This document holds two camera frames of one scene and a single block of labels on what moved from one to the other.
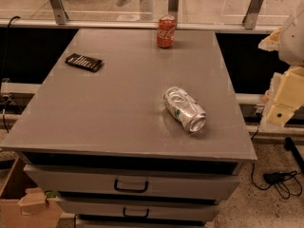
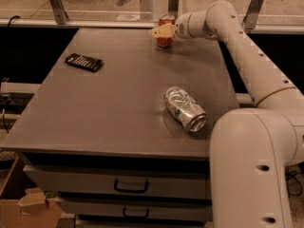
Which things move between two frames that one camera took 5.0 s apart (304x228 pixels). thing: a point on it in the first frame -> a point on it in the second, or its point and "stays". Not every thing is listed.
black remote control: x=84 y=62 stays
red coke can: x=165 y=30 stays
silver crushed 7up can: x=185 y=108 stays
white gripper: x=294 y=40 -> x=181 y=27
